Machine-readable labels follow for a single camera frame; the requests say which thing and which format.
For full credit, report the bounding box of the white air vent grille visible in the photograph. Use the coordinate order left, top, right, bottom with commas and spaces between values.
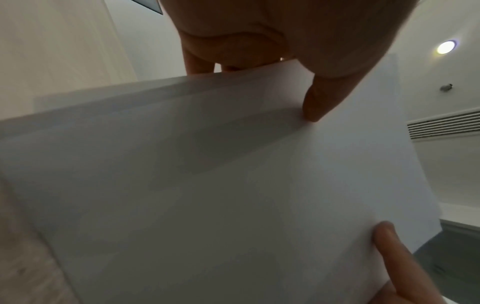
406, 109, 480, 141

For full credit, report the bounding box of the person's right hand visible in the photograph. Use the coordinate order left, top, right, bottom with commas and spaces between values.
371, 221, 451, 304

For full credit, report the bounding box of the dark grey panel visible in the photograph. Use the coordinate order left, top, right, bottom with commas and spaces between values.
411, 218, 480, 298

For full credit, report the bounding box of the person's left hand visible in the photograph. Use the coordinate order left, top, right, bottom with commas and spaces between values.
159, 0, 422, 123

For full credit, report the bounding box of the dark framed panel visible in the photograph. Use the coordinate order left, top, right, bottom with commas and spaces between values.
132, 0, 164, 15

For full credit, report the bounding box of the white paper sheet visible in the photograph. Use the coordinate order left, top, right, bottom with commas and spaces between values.
0, 55, 443, 304

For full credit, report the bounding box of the round ceiling light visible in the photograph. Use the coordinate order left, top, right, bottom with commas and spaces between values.
436, 39, 459, 55

